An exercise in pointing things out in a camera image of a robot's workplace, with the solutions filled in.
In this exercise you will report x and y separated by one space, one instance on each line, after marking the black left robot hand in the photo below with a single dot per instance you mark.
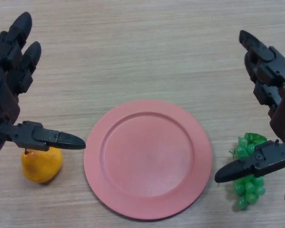
7 71

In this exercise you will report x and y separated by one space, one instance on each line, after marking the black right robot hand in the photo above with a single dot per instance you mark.
275 71

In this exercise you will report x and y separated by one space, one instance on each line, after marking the yellow pear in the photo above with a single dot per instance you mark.
41 166

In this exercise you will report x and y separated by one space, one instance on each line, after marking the pink round plate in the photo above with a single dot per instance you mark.
147 159

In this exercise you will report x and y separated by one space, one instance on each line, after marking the green grape bunch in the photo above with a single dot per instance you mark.
248 187

